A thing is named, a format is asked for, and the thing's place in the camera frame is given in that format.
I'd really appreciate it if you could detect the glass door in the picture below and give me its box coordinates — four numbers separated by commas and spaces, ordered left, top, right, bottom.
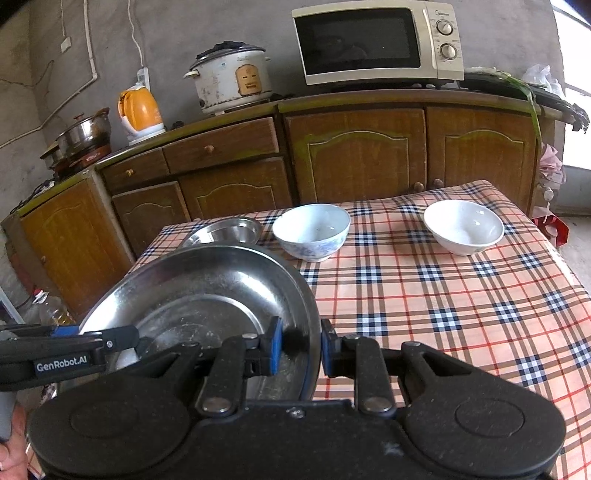
551, 0, 591, 217

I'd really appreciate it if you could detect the brown wooden cabinet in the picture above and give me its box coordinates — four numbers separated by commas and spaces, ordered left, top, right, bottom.
2, 85, 561, 324

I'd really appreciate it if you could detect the white bowl with blue pattern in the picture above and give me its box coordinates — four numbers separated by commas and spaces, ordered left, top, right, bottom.
272, 203, 352, 263

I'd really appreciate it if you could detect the steel cooking pot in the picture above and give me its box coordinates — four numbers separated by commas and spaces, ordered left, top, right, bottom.
55, 108, 112, 155

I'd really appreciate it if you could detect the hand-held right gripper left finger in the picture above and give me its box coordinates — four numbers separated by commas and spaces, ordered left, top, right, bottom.
113, 317, 284, 416

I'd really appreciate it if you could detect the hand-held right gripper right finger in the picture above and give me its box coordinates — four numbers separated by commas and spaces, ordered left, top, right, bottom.
321, 319, 462, 415

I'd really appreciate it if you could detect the orange electric kettle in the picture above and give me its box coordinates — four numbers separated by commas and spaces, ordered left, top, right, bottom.
117, 83, 166, 145

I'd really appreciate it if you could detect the black flat tray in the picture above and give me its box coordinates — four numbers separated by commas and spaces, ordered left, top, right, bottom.
464, 69, 580, 121

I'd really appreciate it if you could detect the large steel plate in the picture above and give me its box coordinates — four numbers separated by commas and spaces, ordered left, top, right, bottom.
76, 244, 322, 402

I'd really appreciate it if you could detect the red induction cooker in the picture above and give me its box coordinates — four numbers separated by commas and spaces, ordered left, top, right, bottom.
39, 143, 112, 175

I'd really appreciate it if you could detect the green leafy stalk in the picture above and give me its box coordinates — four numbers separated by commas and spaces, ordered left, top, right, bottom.
480, 68, 543, 139

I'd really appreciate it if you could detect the white bowl with green print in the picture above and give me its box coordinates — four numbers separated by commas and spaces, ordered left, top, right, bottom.
423, 199, 505, 257

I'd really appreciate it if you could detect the clear plastic bag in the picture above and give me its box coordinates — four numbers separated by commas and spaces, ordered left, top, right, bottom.
522, 64, 565, 95

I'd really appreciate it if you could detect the pink folded umbrella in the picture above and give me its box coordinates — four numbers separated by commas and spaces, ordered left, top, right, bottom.
539, 143, 566, 185

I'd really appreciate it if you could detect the white rice cooker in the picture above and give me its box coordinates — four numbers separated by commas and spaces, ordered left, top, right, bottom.
184, 41, 273, 115

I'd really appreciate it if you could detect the cream microwave oven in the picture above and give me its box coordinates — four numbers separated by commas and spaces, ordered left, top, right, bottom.
292, 0, 465, 86

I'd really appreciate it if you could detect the white power cable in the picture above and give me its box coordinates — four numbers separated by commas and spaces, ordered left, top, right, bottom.
127, 0, 145, 70

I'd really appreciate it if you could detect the person's left hand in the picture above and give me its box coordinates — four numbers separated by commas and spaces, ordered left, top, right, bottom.
0, 404, 28, 480

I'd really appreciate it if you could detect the yellow oil bottle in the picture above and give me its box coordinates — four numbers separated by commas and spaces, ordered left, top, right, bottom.
23, 288, 77, 326

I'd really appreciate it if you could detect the red shopping bag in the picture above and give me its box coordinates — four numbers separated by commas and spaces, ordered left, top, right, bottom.
533, 215, 571, 247

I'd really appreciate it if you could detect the plaid tablecloth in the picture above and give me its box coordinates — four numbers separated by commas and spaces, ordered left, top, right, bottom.
28, 180, 591, 480

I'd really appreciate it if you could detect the white wall conduit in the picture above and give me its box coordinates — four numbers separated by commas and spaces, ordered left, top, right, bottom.
0, 0, 99, 149

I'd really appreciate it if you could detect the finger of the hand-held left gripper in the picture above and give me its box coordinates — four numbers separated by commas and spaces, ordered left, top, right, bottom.
51, 324, 140, 356

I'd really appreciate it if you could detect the dark crumpled cloth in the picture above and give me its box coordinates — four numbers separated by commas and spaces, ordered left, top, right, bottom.
561, 104, 589, 132

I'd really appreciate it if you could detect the small steel plate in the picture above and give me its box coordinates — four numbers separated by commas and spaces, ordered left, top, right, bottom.
178, 217, 264, 250

